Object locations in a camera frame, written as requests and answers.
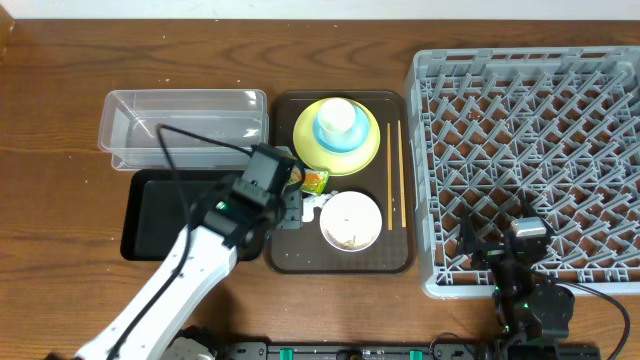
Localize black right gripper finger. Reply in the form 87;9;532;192
457;212;478;255
519;194;538;218

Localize white tissue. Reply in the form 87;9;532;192
302;191;338;223

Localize green pandan cake wrapper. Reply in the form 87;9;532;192
288;168;329;195

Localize white bowl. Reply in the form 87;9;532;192
319;191;383;253

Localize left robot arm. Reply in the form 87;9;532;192
75;176;303;359

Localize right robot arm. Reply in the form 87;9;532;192
456;197;575;359

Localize grey dishwasher rack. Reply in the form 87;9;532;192
405;46;639;299

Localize yellow plate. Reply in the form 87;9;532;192
293;98;381;176

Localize blue bowl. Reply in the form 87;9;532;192
313;105;370;154

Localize dark brown serving tray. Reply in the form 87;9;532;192
264;90;416;274

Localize right wooden chopstick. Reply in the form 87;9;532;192
397;120;407;228

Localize white paper cup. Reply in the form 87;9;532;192
317;98;356;135

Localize clear plastic bin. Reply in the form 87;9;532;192
98;89;269;171

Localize black plastic tray bin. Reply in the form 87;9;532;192
120;169;272;261

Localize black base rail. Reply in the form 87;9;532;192
164;327;601;360

